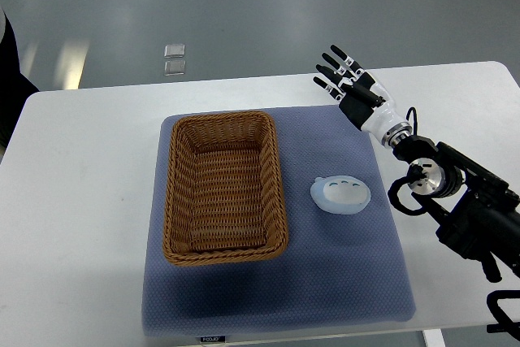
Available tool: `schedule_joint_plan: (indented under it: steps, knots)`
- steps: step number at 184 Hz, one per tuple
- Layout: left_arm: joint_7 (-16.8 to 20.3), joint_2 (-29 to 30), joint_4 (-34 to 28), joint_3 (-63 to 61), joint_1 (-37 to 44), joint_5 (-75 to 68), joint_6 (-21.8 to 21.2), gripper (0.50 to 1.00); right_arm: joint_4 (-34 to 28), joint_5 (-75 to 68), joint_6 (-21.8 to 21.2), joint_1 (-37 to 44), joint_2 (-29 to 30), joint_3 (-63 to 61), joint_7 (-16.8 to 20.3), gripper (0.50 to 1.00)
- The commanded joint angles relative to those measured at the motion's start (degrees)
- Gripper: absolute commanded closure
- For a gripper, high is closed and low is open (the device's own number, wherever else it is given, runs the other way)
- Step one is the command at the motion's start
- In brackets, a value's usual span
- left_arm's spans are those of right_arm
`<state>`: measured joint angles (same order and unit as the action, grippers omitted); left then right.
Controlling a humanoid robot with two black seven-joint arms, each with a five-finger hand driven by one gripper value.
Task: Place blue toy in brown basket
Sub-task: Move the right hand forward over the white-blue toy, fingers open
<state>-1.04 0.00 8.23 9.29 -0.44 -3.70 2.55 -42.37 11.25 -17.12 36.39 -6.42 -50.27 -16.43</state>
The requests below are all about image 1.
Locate light blue plush toy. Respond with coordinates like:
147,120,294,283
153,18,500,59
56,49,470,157
310,176,371,215

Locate person in dark clothing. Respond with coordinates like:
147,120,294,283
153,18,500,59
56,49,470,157
1,9,38,149

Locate lower metal floor plate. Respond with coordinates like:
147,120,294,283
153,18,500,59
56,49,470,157
164,59,186,76

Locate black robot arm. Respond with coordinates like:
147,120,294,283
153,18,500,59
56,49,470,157
388,107,519,283

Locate white table leg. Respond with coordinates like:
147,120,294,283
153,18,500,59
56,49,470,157
422,328,446,347

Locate metal floor plate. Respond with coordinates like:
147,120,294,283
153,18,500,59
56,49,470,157
164,59,186,76
164,44,185,59

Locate blue padded mat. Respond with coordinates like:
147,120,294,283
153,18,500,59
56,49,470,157
142,106,415,337

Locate upper metal floor plate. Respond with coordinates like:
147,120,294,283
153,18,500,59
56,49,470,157
164,44,185,59

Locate brown wicker basket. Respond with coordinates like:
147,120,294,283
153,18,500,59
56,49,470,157
162,111,288,267

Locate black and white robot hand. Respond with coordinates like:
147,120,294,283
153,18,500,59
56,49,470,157
313,45,417,148

